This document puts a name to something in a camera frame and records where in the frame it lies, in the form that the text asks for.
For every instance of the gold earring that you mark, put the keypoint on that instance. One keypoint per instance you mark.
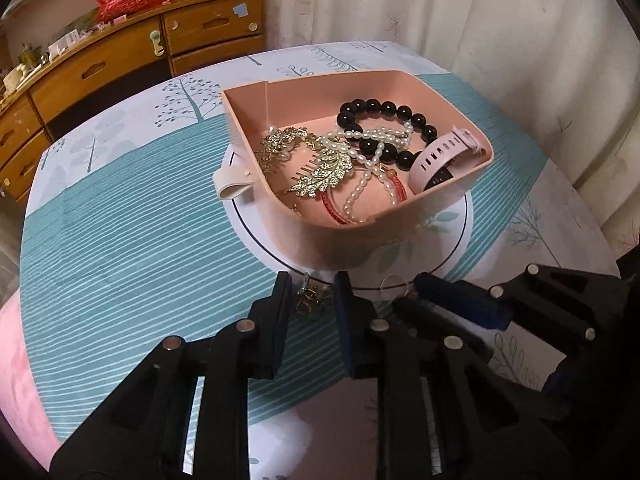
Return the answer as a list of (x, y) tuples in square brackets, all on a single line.
[(307, 302)]

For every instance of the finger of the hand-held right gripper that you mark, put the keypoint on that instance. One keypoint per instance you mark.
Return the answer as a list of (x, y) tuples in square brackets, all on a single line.
[(450, 292), (430, 317)]

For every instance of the gold leaf hair comb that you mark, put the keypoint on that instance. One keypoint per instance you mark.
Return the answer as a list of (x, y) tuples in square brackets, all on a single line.
[(277, 147), (325, 170)]

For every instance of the pink plastic box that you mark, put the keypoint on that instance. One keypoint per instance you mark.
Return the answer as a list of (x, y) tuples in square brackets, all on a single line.
[(345, 245)]

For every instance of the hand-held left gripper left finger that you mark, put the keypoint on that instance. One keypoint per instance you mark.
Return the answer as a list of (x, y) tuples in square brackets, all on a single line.
[(272, 330)]

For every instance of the pink quilt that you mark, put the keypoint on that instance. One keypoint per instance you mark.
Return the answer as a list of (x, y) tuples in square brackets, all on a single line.
[(25, 375)]

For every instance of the blue sticky note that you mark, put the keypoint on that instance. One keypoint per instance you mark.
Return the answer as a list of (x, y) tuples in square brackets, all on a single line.
[(241, 9)]

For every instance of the tree print tablecloth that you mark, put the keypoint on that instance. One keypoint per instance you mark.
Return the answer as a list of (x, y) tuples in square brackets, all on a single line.
[(150, 240)]

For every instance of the white leaf print curtain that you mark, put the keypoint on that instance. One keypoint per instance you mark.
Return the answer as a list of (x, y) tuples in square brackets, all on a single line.
[(400, 0)]

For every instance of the cream small dish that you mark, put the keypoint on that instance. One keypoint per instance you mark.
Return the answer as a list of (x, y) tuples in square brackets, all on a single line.
[(12, 80)]

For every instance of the pink smartwatch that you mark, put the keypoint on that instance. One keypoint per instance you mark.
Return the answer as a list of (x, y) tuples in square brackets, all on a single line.
[(440, 155)]

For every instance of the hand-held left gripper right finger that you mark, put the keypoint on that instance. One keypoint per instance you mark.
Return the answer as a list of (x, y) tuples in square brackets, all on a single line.
[(345, 325)]

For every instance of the green and white hook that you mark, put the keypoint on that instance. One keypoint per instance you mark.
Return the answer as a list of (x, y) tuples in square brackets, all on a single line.
[(157, 42)]

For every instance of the wooden desk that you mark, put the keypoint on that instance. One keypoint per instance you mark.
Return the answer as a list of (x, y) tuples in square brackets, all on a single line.
[(100, 65)]

